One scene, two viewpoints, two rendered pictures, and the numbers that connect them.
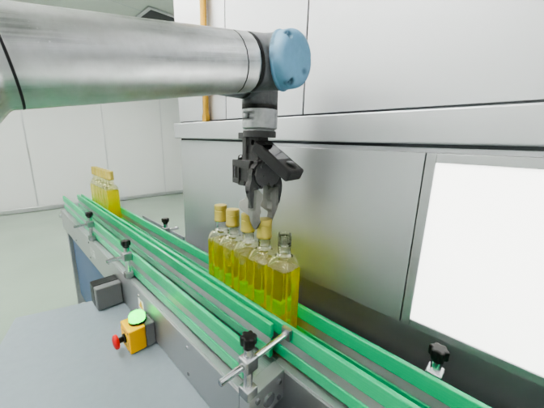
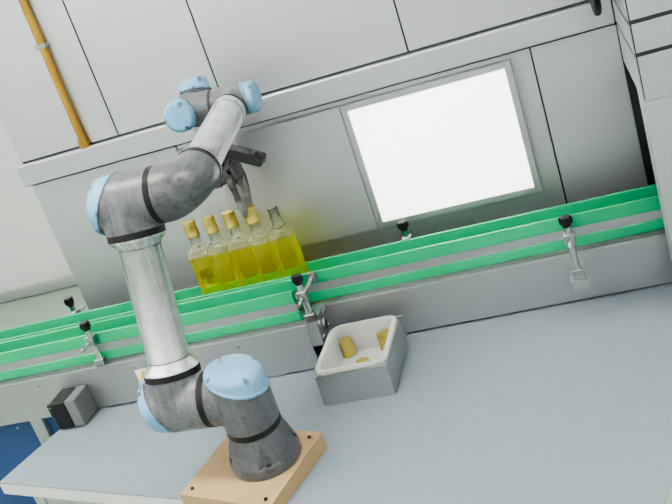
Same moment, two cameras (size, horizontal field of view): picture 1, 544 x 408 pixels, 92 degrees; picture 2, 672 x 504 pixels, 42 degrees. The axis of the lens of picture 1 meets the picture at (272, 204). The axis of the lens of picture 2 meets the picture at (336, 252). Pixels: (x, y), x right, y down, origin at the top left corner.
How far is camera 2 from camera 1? 1.71 m
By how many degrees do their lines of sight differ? 25
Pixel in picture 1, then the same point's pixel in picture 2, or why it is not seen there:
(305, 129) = not seen: hidden behind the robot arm
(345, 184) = (294, 149)
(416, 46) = (299, 38)
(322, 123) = not seen: hidden behind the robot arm
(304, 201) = (264, 179)
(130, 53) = (227, 139)
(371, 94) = (282, 74)
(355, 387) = (370, 271)
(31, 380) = (117, 461)
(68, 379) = (148, 441)
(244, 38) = (236, 102)
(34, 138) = not seen: outside the picture
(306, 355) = (332, 282)
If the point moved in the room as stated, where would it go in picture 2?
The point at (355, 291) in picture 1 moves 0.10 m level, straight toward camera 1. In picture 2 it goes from (340, 228) to (348, 239)
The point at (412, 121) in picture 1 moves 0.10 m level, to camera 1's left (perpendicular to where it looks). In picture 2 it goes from (320, 88) to (287, 103)
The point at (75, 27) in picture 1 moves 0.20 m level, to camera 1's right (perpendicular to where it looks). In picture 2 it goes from (218, 140) to (298, 105)
